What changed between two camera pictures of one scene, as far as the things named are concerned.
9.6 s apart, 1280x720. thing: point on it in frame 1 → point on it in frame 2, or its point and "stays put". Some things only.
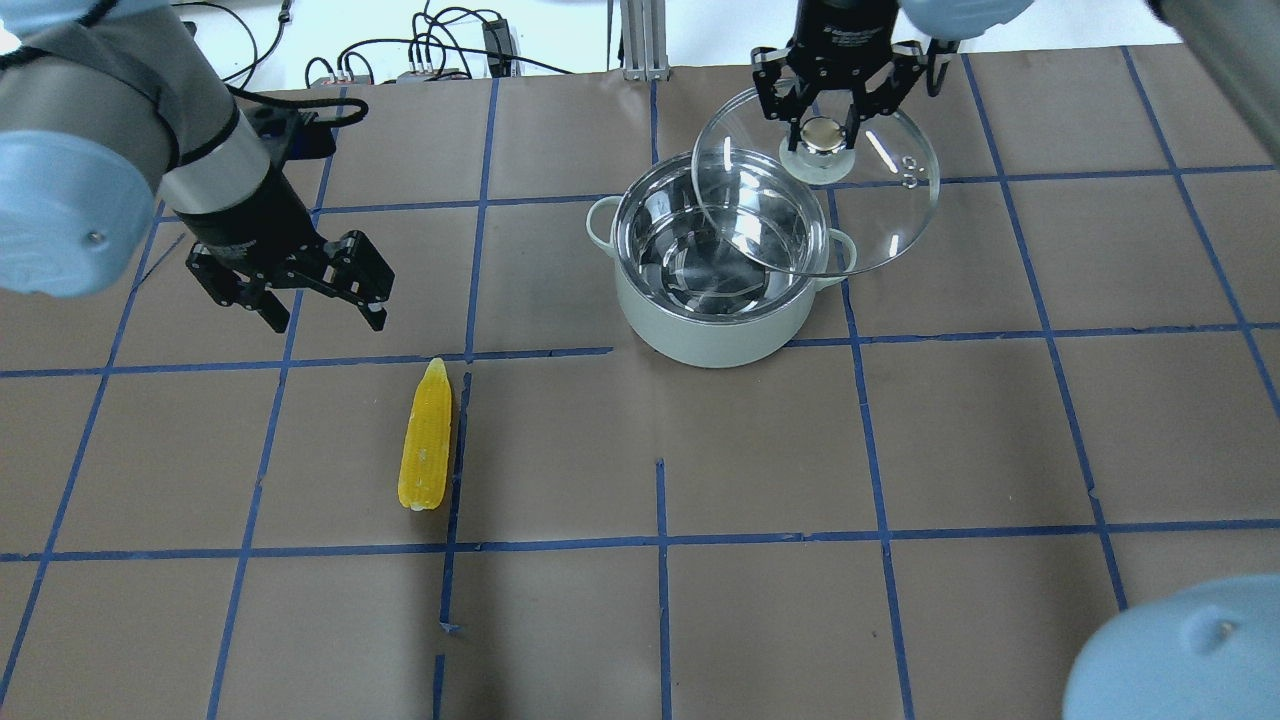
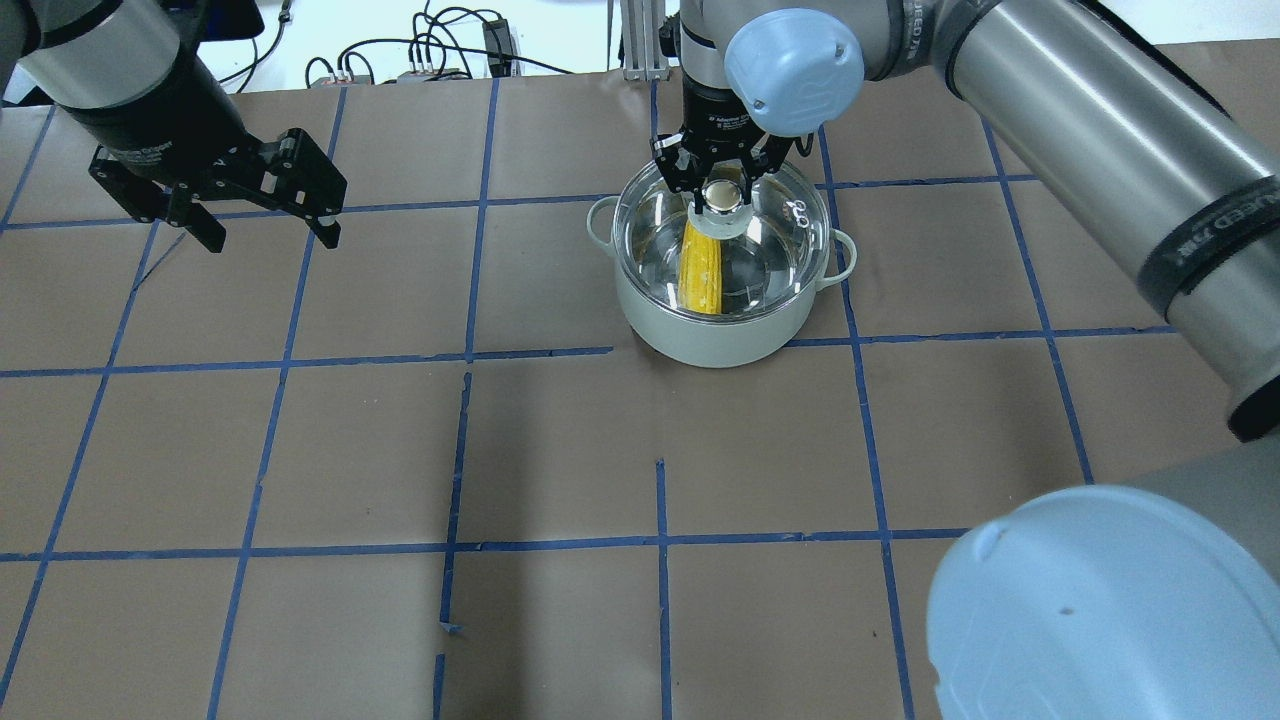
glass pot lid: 828,210 → 732,259
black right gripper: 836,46 → 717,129
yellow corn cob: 426,449 → 700,272
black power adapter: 498,40 stays put
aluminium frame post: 644,38 stays put
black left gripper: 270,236 → 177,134
